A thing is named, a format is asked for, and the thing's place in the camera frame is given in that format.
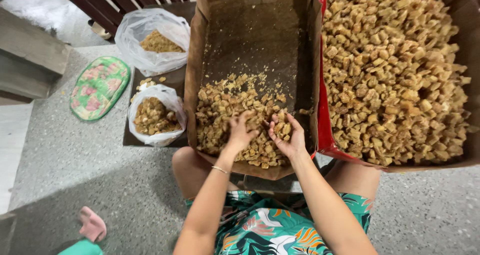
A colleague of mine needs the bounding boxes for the person's right hand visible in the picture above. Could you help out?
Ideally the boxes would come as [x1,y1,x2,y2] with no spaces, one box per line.
[268,113,308,159]

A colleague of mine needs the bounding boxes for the person's left hand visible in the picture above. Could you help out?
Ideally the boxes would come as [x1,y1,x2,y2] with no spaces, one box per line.
[224,110,260,155]

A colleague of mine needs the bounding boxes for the handful of brown sugar chunks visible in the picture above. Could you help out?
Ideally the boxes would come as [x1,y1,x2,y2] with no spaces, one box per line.
[274,120,293,142]

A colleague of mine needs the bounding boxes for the red-edged cardboard box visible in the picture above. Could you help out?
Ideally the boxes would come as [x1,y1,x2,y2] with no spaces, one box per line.
[316,0,480,173]

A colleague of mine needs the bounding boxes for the pile of brown sugar chunks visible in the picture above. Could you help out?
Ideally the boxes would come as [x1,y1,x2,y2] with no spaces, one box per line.
[195,72,294,170]

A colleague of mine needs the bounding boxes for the small clear plastic bag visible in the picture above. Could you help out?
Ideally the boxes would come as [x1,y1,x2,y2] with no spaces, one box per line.
[127,84,188,148]

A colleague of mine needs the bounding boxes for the person's left leg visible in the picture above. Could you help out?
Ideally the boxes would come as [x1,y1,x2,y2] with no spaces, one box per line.
[172,146,241,202]

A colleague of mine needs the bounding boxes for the person's right leg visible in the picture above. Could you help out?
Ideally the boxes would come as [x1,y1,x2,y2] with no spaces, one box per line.
[322,161,382,204]

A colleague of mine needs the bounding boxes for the plain brown cardboard box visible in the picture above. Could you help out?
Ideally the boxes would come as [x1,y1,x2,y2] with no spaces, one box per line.
[183,0,323,181]

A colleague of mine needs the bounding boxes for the bagged brown sugar chunks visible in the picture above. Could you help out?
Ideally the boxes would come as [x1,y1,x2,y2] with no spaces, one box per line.
[133,97,183,136]

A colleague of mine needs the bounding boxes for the green floral print garment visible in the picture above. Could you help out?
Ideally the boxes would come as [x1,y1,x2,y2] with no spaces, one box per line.
[185,190,374,255]

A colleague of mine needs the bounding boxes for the scattered loose sugar bits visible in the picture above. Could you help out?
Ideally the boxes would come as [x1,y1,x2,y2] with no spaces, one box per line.
[130,76,168,103]

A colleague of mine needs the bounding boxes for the large heap of sugar cubes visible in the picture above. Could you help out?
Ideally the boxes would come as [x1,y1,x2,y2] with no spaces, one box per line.
[322,0,474,167]

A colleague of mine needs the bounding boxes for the brown sugar crumbs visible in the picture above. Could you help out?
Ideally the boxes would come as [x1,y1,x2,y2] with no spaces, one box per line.
[139,30,187,54]

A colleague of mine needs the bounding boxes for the large clear plastic bag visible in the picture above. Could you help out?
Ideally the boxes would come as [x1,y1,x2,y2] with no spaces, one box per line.
[114,8,191,77]

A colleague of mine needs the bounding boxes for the green floral mat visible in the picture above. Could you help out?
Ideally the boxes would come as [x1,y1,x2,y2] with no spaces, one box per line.
[69,56,131,122]

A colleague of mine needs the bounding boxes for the beige sandal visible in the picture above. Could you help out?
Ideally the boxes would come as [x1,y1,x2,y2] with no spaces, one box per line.
[88,19,113,40]

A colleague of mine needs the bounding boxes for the dark wooden railing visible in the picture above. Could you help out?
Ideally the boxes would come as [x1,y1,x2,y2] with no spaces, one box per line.
[52,0,197,37]

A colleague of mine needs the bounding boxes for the pink slipper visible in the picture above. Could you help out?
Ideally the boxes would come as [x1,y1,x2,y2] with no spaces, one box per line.
[77,206,108,243]

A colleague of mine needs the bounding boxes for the grey bench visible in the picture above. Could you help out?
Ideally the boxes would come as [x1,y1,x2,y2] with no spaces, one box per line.
[0,7,71,106]

